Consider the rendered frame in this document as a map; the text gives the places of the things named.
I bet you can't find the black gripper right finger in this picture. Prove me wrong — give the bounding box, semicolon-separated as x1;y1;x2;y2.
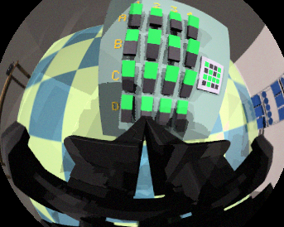
145;116;231;196

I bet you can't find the pale grey-green switch panel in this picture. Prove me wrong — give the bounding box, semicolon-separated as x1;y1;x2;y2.
98;0;229;140

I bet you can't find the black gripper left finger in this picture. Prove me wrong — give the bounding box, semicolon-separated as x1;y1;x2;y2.
64;116;146;197

